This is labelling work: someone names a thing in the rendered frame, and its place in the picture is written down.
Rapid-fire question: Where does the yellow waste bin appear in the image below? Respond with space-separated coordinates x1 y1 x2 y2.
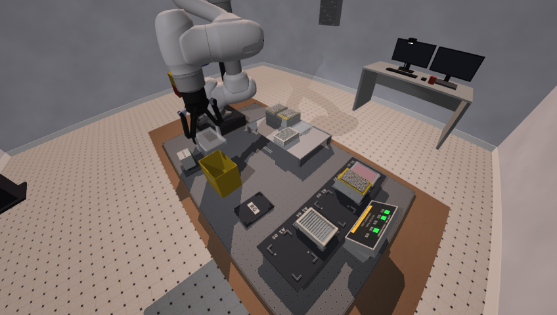
198 150 242 198

